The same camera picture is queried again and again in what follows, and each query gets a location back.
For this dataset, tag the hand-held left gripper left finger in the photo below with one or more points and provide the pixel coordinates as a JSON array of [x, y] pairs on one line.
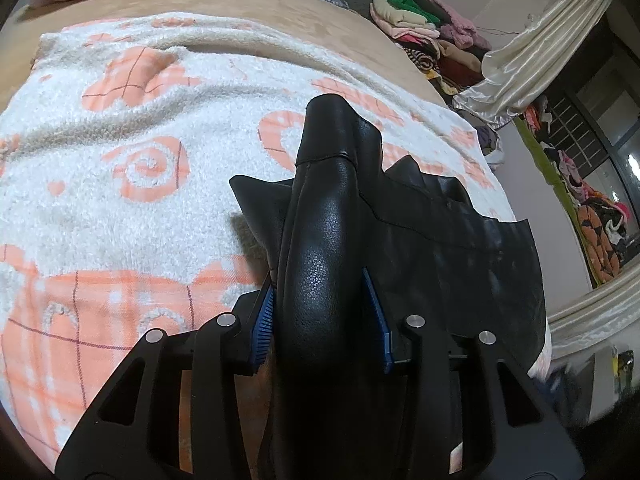
[[262, 332]]

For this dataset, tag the black window grille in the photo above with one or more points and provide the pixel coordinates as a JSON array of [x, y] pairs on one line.
[[580, 135]]

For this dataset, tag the cream satin cloth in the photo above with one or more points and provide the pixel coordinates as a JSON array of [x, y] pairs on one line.
[[595, 305]]

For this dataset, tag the green cloth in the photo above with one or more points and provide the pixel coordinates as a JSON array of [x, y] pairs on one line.
[[550, 170]]

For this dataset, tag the heap of colourful clothes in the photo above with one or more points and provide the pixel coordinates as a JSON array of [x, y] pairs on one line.
[[600, 225]]

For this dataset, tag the purple and white clothes heap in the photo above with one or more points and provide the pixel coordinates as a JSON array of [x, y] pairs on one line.
[[490, 145]]

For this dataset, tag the pile of folded clothes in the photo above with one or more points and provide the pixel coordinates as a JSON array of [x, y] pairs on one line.
[[425, 30]]

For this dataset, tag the tan bed sheet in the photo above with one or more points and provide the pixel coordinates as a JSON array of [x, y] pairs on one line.
[[250, 5]]

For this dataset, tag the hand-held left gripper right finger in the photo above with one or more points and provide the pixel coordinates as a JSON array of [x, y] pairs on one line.
[[382, 325]]

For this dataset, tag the white and orange patterned blanket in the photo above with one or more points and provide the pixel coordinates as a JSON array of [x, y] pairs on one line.
[[125, 210]]

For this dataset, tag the cream satin curtain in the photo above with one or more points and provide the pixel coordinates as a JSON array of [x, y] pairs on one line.
[[540, 50]]

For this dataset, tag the black leather jacket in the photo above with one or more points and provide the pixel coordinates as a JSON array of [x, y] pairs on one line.
[[325, 240]]

